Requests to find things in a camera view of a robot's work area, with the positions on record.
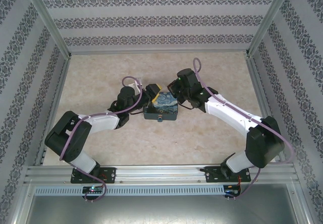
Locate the starry night painted tin box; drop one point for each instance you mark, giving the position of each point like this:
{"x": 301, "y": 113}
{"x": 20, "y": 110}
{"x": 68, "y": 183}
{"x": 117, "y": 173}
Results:
{"x": 165, "y": 106}

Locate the small brass padlock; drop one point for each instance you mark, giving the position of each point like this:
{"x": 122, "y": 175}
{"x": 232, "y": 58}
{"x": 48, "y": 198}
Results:
{"x": 159, "y": 118}

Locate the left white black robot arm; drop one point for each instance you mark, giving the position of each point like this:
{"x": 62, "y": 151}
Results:
{"x": 103, "y": 120}

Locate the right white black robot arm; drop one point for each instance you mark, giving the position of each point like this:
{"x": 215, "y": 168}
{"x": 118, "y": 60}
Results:
{"x": 227, "y": 110}

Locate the left controller circuit board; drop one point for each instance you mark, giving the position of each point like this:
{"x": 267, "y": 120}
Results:
{"x": 94, "y": 189}

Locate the controller circuit board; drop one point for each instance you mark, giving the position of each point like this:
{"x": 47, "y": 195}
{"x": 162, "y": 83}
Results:
{"x": 232, "y": 190}
{"x": 94, "y": 189}

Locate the right controller circuit board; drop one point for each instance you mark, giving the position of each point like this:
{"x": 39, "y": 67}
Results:
{"x": 232, "y": 190}

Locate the grey metal shelf panel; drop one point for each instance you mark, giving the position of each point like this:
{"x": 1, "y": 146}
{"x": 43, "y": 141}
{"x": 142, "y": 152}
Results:
{"x": 161, "y": 209}

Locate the aluminium side floor rail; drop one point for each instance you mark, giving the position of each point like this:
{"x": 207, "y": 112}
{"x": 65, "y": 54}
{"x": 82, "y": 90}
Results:
{"x": 53, "y": 113}
{"x": 266, "y": 108}

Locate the aluminium mounting rail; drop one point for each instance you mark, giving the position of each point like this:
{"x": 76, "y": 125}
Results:
{"x": 161, "y": 173}

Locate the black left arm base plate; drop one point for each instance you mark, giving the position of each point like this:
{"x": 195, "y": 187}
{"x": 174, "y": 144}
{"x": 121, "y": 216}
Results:
{"x": 108, "y": 174}

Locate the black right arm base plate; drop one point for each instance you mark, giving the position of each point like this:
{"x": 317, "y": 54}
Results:
{"x": 212, "y": 174}

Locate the aluminium frame post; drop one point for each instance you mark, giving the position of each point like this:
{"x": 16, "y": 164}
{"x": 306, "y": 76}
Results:
{"x": 271, "y": 19}
{"x": 48, "y": 19}

